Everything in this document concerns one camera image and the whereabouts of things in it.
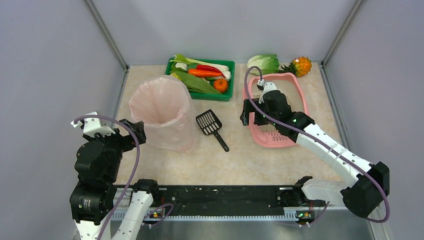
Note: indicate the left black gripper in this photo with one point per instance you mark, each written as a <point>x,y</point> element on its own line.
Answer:
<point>133,131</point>

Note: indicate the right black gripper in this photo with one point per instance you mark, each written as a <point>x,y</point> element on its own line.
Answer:
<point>249,110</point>

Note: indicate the pink plastic trash bag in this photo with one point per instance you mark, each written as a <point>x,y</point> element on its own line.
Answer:
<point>166,108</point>

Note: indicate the black slotted litter scoop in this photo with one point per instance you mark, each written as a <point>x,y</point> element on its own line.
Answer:
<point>210,124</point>

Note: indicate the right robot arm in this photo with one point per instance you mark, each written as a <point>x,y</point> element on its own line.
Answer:
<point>367,185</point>

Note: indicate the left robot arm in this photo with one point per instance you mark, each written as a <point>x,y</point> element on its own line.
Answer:
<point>97,163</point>

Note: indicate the pink litter box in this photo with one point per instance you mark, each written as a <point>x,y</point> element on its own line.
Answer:
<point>266,135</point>

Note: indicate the toy orange tangerine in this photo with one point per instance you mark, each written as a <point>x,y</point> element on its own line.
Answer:
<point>221,85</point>

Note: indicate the white toy radish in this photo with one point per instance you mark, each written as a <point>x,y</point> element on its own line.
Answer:
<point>227,75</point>

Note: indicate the white toy leek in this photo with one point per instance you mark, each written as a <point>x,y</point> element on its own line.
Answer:
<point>179,58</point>

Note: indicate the toy cabbage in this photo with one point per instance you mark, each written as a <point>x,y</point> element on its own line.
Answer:
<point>268,63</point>

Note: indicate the green toy leaf vegetable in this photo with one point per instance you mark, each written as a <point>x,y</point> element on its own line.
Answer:
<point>193,83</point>

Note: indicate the orange toy carrot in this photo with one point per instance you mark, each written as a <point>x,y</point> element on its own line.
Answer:
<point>204,73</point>

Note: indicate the red toy chili pepper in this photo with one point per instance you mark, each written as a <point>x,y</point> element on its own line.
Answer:
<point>210,69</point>

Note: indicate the toy pineapple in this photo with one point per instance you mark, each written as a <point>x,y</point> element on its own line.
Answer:
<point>299,66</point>

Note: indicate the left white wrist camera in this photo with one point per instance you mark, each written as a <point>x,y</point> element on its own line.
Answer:
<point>92,126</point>

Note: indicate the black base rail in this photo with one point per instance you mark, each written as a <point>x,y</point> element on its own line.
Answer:
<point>232,203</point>

